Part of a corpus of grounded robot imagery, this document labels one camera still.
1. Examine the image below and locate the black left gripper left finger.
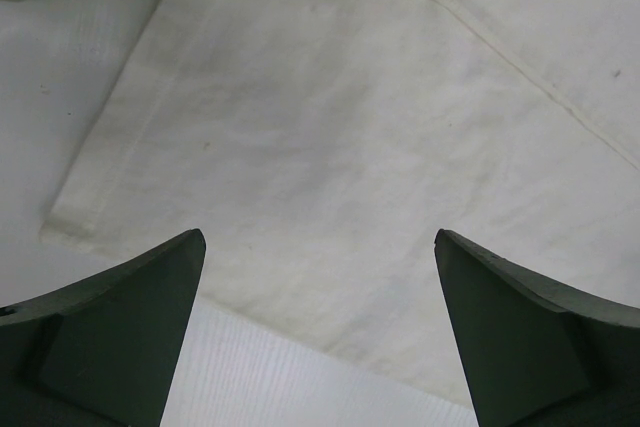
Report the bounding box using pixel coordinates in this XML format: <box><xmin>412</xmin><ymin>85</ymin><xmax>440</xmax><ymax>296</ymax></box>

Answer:
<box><xmin>1</xmin><ymin>229</ymin><xmax>206</xmax><ymax>426</ymax></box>

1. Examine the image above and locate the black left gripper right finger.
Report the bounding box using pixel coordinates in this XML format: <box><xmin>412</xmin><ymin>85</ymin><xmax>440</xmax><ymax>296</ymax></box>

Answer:
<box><xmin>434</xmin><ymin>229</ymin><xmax>639</xmax><ymax>426</ymax></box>

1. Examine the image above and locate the white t shirt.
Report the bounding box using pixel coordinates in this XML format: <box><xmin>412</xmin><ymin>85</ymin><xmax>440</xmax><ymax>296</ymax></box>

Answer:
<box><xmin>41</xmin><ymin>0</ymin><xmax>639</xmax><ymax>405</ymax></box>

